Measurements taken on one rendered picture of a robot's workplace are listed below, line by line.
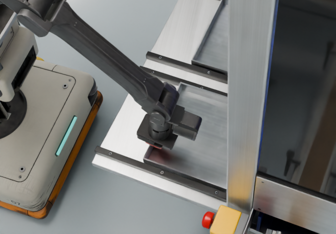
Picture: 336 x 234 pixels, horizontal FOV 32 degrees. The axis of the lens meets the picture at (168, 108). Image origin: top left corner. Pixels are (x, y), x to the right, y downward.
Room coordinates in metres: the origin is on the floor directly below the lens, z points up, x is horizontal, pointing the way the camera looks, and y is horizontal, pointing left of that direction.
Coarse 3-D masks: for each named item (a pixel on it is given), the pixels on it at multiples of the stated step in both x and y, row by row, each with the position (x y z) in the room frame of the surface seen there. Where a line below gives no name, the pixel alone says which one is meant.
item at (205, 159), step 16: (192, 96) 0.89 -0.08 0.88; (208, 96) 0.88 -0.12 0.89; (224, 96) 0.85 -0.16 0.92; (192, 112) 0.84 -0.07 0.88; (208, 112) 0.83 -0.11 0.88; (224, 112) 0.82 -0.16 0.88; (208, 128) 0.78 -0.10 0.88; (224, 128) 0.77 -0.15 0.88; (176, 144) 0.75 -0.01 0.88; (192, 144) 0.74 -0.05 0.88; (208, 144) 0.73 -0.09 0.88; (224, 144) 0.72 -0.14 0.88; (144, 160) 0.70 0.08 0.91; (160, 160) 0.71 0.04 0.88; (176, 160) 0.70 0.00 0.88; (192, 160) 0.69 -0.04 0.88; (208, 160) 0.68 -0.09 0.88; (224, 160) 0.68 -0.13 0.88; (192, 176) 0.63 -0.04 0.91; (208, 176) 0.64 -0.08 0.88; (224, 176) 0.63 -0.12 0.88
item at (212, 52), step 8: (224, 0) 1.21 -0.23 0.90; (216, 8) 1.17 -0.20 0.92; (224, 8) 1.19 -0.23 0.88; (216, 16) 1.16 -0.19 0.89; (224, 16) 1.16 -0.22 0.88; (208, 24) 1.11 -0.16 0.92; (216, 24) 1.13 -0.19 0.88; (224, 24) 1.13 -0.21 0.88; (208, 32) 1.10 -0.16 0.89; (216, 32) 1.10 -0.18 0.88; (224, 32) 1.10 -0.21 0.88; (200, 40) 1.06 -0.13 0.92; (208, 40) 1.08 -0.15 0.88; (216, 40) 1.07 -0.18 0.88; (224, 40) 1.07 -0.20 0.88; (200, 48) 1.05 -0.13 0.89; (208, 48) 1.05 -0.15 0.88; (216, 48) 1.04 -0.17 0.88; (224, 48) 1.04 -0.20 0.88; (200, 56) 1.03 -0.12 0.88; (208, 56) 1.02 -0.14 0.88; (216, 56) 1.02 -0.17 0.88; (224, 56) 1.01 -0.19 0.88; (192, 64) 0.99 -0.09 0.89; (200, 64) 0.98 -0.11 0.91; (208, 64) 0.97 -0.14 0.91; (216, 64) 0.99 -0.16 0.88; (224, 64) 0.98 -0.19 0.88; (224, 72) 0.94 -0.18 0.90
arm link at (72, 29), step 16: (64, 0) 0.84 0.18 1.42; (16, 16) 0.80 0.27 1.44; (32, 16) 0.79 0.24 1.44; (48, 16) 0.82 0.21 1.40; (64, 16) 0.81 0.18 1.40; (64, 32) 0.79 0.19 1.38; (80, 32) 0.79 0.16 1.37; (96, 32) 0.81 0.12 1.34; (80, 48) 0.78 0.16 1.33; (96, 48) 0.78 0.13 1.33; (112, 48) 0.79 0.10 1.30; (96, 64) 0.77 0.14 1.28; (112, 64) 0.76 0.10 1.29; (128, 64) 0.77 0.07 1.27; (128, 80) 0.74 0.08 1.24; (144, 80) 0.74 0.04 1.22; (160, 80) 0.76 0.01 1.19; (144, 96) 0.72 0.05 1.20; (160, 96) 0.73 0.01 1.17; (176, 96) 0.74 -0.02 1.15
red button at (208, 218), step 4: (208, 212) 0.49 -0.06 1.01; (212, 212) 0.49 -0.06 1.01; (204, 216) 0.48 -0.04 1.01; (208, 216) 0.48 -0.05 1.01; (212, 216) 0.48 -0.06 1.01; (204, 220) 0.47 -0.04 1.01; (208, 220) 0.47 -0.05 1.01; (212, 220) 0.47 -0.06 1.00; (204, 224) 0.47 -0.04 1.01; (208, 224) 0.46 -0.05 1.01; (208, 228) 0.46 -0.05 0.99
